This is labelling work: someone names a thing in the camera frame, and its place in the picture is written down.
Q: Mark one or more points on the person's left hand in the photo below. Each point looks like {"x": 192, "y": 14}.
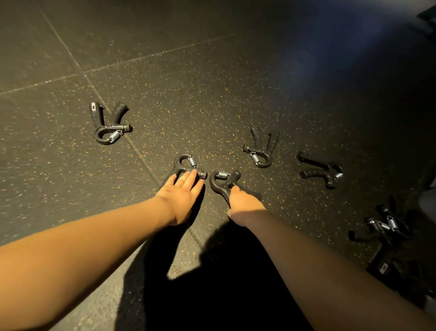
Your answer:
{"x": 179, "y": 201}

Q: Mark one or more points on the person's right hand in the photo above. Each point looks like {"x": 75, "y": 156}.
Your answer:
{"x": 244, "y": 206}

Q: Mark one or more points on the person's right fingers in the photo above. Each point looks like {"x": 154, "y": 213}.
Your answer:
{"x": 234, "y": 192}

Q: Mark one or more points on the person's left middle finger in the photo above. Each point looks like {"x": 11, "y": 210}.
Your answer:
{"x": 191, "y": 179}

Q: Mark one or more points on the person's left little finger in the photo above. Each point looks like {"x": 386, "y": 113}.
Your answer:
{"x": 171, "y": 180}

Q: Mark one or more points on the black hand grip strengthener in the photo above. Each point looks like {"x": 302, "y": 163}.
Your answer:
{"x": 219, "y": 186}
{"x": 323, "y": 174}
{"x": 263, "y": 158}
{"x": 102, "y": 131}
{"x": 182, "y": 163}

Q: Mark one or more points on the person's right forearm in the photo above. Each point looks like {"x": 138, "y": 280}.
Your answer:
{"x": 316, "y": 272}

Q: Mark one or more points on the person's left forearm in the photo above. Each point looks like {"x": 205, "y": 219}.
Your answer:
{"x": 78, "y": 259}

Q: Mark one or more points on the pile of black hand grippers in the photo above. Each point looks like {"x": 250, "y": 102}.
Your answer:
{"x": 391, "y": 238}

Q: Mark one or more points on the grey object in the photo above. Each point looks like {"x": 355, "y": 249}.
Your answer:
{"x": 430, "y": 201}

